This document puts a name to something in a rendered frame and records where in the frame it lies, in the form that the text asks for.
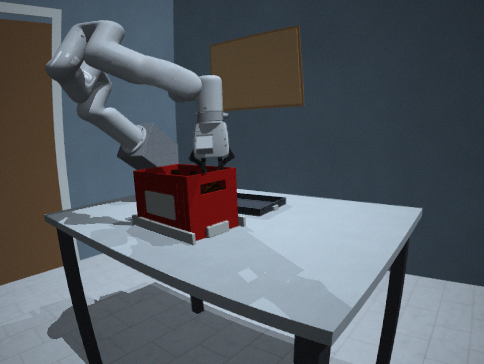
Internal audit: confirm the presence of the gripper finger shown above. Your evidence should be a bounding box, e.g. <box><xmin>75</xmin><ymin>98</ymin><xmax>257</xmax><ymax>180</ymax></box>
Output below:
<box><xmin>217</xmin><ymin>148</ymin><xmax>235</xmax><ymax>171</ymax></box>
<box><xmin>189</xmin><ymin>151</ymin><xmax>207</xmax><ymax>173</ymax></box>

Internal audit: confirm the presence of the red plastic crate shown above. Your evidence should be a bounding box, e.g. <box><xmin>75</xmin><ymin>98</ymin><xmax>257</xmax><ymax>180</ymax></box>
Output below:
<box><xmin>134</xmin><ymin>164</ymin><xmax>239</xmax><ymax>241</ymax></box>

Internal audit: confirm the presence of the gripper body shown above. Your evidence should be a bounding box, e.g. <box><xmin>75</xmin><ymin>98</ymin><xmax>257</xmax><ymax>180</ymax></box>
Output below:
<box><xmin>193</xmin><ymin>121</ymin><xmax>229</xmax><ymax>158</ymax></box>

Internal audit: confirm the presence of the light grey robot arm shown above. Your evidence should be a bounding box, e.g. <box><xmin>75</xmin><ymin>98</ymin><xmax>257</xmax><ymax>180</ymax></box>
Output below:
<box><xmin>45</xmin><ymin>20</ymin><xmax>228</xmax><ymax>153</ymax></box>

